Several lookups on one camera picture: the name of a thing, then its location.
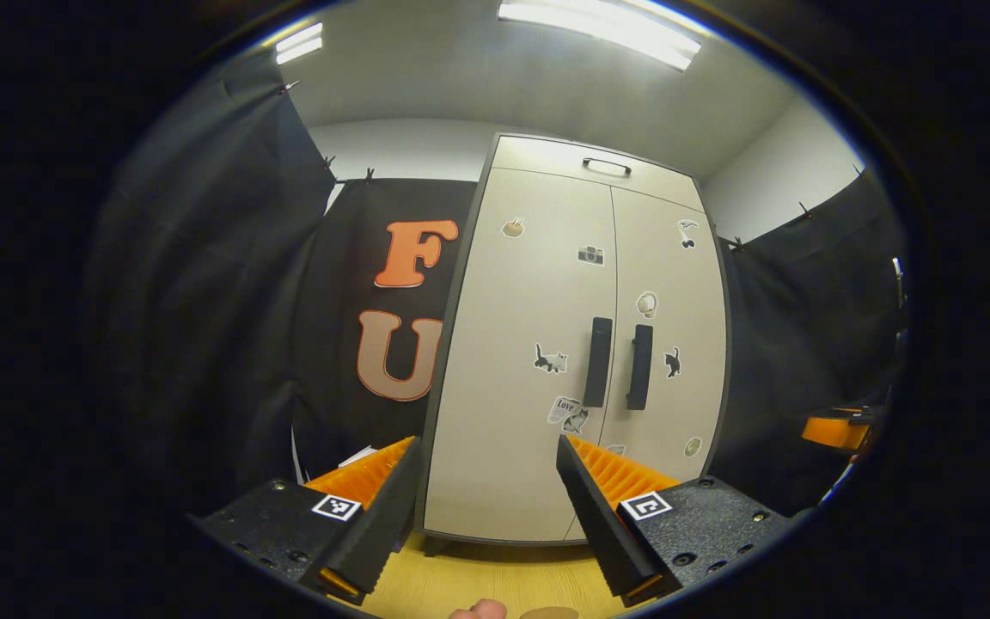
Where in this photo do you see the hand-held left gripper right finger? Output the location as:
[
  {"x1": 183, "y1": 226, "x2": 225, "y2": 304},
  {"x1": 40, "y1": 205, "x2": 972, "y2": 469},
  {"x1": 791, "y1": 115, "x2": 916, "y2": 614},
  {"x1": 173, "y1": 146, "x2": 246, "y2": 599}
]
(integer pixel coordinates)
[{"x1": 555, "y1": 434, "x2": 797, "y2": 607}]

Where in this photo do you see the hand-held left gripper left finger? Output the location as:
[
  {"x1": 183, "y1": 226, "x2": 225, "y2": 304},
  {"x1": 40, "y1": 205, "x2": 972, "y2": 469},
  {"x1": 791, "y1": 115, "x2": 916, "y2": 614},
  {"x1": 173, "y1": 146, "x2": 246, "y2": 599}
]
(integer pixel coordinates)
[{"x1": 190, "y1": 436, "x2": 425, "y2": 607}]

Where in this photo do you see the black door handle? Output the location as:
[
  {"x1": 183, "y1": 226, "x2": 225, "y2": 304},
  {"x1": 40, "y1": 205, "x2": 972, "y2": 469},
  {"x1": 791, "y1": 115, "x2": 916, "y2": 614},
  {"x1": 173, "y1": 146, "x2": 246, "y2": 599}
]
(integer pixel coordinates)
[
  {"x1": 583, "y1": 316, "x2": 614, "y2": 408},
  {"x1": 626, "y1": 324, "x2": 655, "y2": 411}
]

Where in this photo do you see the white cabinet door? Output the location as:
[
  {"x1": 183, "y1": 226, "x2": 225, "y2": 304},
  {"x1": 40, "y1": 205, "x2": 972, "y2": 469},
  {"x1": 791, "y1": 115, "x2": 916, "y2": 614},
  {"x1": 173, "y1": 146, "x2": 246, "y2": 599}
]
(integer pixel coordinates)
[
  {"x1": 585, "y1": 187, "x2": 730, "y2": 484},
  {"x1": 422, "y1": 168, "x2": 618, "y2": 544}
]

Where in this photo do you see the white cabinet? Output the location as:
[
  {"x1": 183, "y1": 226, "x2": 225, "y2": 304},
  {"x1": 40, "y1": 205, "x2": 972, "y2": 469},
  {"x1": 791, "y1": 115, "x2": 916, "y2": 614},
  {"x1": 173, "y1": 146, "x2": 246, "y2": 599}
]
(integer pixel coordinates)
[{"x1": 413, "y1": 133, "x2": 732, "y2": 547}]

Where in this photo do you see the black backdrop cloth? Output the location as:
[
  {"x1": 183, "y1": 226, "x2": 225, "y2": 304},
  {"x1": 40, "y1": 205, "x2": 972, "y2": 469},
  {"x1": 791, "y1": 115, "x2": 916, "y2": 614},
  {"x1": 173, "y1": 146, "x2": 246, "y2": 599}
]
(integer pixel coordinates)
[{"x1": 87, "y1": 52, "x2": 913, "y2": 517}]

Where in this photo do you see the white cabinet drawer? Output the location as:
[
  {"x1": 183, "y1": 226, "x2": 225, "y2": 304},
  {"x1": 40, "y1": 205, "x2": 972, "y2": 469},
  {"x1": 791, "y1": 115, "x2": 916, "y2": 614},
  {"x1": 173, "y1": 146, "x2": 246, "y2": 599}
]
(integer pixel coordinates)
[{"x1": 492, "y1": 135, "x2": 706, "y2": 213}]

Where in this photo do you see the large ceiling light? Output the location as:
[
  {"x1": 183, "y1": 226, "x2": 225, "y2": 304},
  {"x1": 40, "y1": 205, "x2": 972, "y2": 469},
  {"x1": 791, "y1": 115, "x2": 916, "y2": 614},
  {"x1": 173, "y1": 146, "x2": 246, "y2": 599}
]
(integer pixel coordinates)
[{"x1": 497, "y1": 0, "x2": 704, "y2": 72}]

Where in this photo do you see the small ceiling light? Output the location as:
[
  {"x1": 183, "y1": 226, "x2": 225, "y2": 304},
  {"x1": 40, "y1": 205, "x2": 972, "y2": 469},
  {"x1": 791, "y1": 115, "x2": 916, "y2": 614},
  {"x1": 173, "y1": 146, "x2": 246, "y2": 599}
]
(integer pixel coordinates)
[{"x1": 274, "y1": 23, "x2": 324, "y2": 65}]

